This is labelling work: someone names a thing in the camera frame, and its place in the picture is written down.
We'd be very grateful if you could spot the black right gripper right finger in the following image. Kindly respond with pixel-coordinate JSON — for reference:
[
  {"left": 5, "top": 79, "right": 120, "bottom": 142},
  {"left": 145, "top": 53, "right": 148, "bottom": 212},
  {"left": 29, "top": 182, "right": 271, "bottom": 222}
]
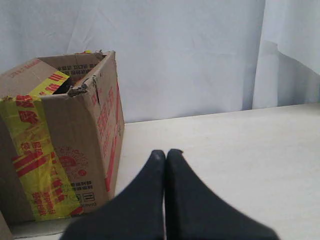
[{"left": 164, "top": 149, "right": 279, "bottom": 240}]

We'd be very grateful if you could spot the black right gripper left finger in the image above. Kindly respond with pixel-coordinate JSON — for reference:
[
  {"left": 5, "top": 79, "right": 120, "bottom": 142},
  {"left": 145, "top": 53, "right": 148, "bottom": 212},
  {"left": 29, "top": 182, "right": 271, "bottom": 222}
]
[{"left": 61, "top": 150, "right": 166, "bottom": 240}]

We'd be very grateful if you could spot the cardboard box with yellow tape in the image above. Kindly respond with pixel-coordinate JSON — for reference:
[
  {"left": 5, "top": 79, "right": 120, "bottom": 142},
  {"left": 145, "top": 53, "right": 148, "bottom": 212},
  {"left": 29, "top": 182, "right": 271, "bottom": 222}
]
[{"left": 0, "top": 51, "right": 125, "bottom": 224}]

